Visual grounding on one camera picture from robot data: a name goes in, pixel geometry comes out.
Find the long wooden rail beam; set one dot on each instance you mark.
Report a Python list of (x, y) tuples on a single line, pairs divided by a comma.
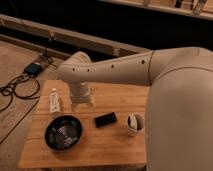
[(70, 37)]

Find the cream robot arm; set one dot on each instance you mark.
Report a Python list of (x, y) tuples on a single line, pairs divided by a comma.
[(179, 110)]

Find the black rectangular block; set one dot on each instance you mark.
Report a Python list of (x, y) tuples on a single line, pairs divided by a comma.
[(105, 119)]

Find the wooden slatted table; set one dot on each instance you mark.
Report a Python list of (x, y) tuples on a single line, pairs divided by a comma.
[(106, 145)]

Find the black round bowl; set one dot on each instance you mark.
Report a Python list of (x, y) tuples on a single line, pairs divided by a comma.
[(63, 132)]

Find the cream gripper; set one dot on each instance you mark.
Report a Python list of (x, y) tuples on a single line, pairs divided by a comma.
[(81, 93)]

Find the black power adapter box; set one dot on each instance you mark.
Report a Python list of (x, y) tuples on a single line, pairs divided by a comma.
[(33, 69)]

